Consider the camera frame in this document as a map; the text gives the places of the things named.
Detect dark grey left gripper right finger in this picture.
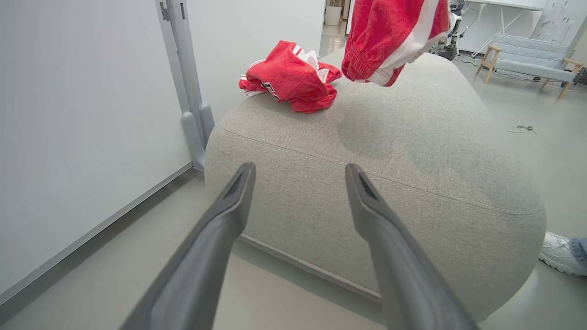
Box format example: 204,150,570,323
345,163,480,330

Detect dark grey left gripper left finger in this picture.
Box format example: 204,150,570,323
120,162,256,330

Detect red white garment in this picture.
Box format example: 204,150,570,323
238,40,343,114

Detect red trousers with white stripe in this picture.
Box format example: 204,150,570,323
342,0,450,87

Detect beige fabric ottoman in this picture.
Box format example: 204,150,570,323
204,48,547,321

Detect white sneaker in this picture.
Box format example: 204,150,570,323
539,232,587,277

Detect blue jeans leg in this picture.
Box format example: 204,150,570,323
569,237,587,269

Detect background robot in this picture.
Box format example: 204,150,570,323
431,0,469,61

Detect grey bench with wooden legs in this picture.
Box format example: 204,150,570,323
476,34,584,99

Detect white bin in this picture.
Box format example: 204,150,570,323
324,5,343,27

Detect white table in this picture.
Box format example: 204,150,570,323
468,0,549,58

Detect white leaning board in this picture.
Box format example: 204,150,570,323
531,0,587,44

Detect grey partition bottom rail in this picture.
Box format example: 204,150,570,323
0,160,194,313

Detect grey partition foot post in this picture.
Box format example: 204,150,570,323
155,0,216,171

